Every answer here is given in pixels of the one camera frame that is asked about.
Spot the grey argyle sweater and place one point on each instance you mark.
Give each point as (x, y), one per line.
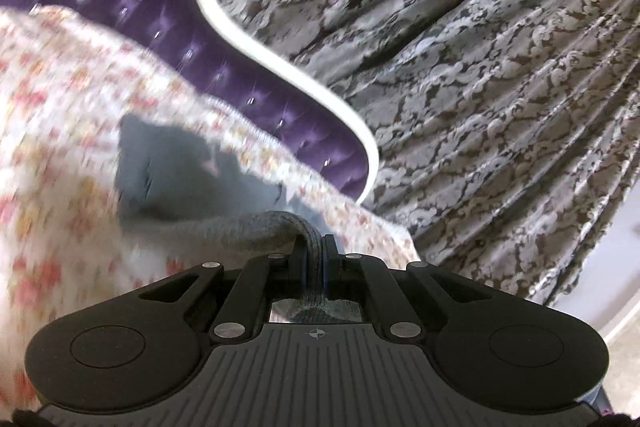
(170, 167)

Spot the floral blanket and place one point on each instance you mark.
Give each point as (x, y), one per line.
(60, 107)

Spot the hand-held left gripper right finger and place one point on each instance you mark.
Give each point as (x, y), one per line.
(327, 264)

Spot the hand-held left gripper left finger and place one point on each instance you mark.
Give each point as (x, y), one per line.
(299, 264)

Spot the grey damask curtain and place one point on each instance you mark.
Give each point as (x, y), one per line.
(475, 82)

